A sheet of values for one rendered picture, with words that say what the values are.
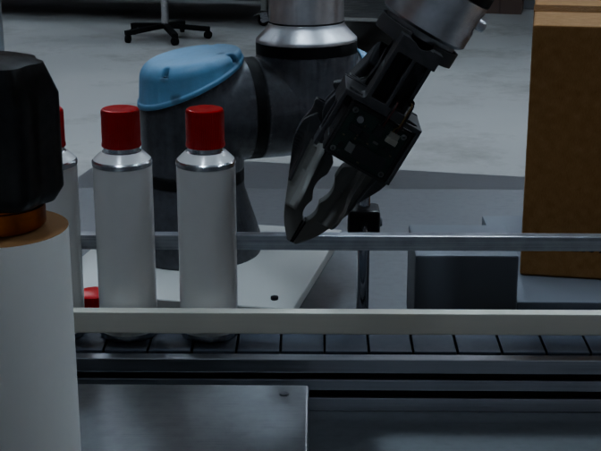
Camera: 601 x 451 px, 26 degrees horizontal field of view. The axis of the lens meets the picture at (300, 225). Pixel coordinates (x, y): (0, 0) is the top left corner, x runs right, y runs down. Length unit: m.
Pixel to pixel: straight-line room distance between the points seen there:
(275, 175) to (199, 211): 0.76
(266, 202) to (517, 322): 0.67
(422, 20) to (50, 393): 0.41
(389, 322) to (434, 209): 0.60
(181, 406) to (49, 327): 0.21
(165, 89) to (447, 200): 0.50
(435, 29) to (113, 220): 0.32
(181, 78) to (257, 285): 0.24
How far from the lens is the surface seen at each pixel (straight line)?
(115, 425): 1.01
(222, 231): 1.12
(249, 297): 1.36
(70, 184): 1.13
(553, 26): 1.36
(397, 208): 1.72
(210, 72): 1.41
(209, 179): 1.10
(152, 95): 1.43
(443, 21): 1.04
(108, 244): 1.13
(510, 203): 1.75
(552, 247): 1.19
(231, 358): 1.12
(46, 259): 0.84
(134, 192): 1.11
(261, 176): 1.86
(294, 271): 1.44
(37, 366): 0.86
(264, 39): 1.47
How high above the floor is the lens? 1.32
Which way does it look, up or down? 17 degrees down
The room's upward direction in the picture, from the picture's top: straight up
